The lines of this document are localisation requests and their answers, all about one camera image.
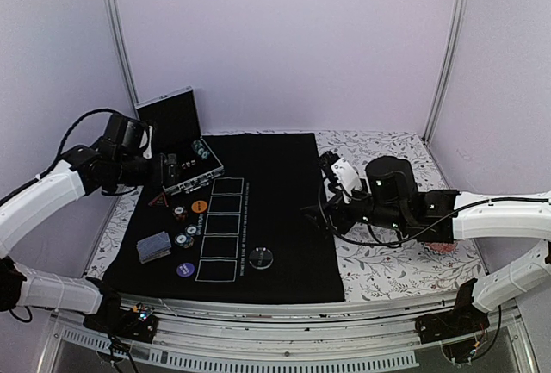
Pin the green white poker chip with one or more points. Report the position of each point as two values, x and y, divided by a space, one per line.
184 240
191 230

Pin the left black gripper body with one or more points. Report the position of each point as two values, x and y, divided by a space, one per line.
130 173

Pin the green chip stack in case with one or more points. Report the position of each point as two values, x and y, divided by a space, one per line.
200 149

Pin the aluminium front rail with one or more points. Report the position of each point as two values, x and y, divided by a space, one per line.
375 336

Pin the red patterned bowl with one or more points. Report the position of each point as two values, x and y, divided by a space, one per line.
441 248

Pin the blue playing card deck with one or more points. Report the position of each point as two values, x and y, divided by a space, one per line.
153 247

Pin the red dice row in case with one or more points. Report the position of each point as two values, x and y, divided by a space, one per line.
188 164

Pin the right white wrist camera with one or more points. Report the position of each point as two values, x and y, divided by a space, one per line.
341 175

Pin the aluminium frame post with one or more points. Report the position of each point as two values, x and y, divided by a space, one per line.
114 21
457 19

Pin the left aluminium frame post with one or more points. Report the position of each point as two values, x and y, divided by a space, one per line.
114 21

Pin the right aluminium frame post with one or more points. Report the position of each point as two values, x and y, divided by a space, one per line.
457 19

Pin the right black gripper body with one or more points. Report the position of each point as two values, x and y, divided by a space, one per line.
387 216

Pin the red black triangle piece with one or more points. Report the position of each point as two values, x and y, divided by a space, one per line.
159 200

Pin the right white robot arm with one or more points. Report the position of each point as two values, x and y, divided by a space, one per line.
453 215

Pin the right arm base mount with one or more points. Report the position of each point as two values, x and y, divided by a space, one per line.
456 330

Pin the aluminium poker chip case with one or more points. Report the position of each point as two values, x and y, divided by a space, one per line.
176 121

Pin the orange big blind button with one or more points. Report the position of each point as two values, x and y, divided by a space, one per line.
199 206

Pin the purple small blind button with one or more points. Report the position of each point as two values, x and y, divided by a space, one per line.
185 270

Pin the black poker mat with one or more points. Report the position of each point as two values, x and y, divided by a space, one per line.
268 180

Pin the floral white tablecloth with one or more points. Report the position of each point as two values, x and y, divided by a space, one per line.
367 272

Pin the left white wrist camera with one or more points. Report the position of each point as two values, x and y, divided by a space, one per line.
146 142

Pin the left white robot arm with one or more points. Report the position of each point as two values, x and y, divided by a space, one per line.
70 177

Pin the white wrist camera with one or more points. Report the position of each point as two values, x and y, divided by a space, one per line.
341 175
146 142

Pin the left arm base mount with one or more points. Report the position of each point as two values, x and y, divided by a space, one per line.
138 323

